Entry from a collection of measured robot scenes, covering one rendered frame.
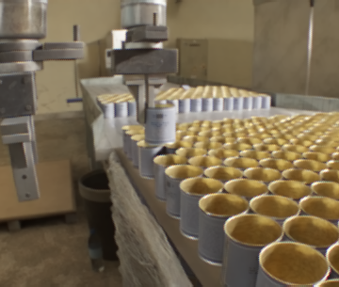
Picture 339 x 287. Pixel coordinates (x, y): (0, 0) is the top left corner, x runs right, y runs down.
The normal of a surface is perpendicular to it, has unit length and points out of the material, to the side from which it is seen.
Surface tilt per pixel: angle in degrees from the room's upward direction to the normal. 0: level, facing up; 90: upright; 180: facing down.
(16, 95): 90
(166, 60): 88
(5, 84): 90
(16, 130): 90
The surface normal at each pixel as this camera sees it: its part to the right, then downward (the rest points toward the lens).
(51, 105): 0.34, 0.27
